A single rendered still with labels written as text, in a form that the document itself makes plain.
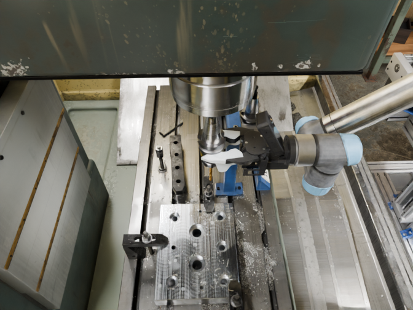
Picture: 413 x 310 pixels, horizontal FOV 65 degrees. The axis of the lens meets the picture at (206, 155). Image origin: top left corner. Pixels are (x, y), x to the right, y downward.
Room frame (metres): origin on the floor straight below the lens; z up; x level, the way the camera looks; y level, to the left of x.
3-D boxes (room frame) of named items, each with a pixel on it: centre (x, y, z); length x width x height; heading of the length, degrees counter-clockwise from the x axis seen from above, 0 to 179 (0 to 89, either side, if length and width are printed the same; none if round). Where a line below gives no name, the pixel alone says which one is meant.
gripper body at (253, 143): (0.48, -0.14, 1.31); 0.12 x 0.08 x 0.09; 91
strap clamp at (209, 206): (0.57, -0.01, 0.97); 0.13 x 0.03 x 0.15; 2
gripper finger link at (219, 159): (0.45, -0.04, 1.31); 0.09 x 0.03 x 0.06; 105
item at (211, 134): (0.48, -0.01, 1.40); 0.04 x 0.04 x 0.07
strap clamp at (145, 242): (0.41, 0.18, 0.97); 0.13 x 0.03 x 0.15; 92
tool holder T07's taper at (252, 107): (0.70, -0.13, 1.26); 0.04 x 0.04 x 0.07
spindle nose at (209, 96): (0.48, -0.01, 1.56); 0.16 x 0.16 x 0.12
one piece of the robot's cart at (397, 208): (0.88, -1.07, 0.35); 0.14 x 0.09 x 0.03; 2
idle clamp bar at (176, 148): (0.73, 0.11, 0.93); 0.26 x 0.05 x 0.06; 7
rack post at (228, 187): (0.64, -0.08, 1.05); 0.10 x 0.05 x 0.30; 92
